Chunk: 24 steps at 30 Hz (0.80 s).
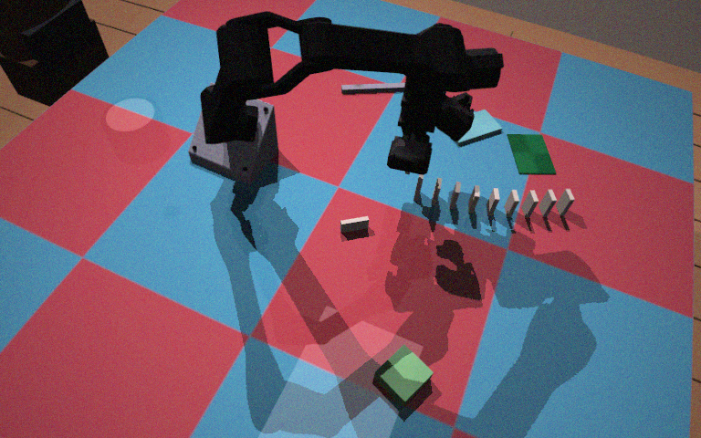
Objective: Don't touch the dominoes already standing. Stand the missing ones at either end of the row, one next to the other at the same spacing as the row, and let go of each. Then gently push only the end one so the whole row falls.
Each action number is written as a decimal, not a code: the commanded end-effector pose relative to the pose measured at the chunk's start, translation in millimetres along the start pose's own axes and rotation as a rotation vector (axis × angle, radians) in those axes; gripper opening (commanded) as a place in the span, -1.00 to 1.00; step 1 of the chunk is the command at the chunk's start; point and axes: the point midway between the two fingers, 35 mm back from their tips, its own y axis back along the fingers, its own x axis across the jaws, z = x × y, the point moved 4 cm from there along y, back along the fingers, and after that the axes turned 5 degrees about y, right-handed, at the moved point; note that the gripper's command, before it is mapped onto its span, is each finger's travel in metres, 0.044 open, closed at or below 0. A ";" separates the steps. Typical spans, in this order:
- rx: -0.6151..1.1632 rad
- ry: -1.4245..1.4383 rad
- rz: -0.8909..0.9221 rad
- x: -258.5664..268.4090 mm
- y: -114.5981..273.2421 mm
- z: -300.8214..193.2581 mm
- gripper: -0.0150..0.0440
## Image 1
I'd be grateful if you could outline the green square block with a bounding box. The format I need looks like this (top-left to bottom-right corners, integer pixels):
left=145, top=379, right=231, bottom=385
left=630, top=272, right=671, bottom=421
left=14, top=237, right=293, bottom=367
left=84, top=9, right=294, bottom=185
left=374, top=344, right=434, bottom=407

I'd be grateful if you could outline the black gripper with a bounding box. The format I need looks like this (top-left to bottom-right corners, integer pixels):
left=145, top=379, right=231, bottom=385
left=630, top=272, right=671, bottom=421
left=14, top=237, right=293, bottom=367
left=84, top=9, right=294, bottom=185
left=387, top=88, right=443, bottom=175

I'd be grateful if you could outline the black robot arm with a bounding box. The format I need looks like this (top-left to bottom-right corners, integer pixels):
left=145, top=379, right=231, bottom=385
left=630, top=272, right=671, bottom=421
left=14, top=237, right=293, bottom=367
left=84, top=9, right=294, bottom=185
left=200, top=12, right=504, bottom=144

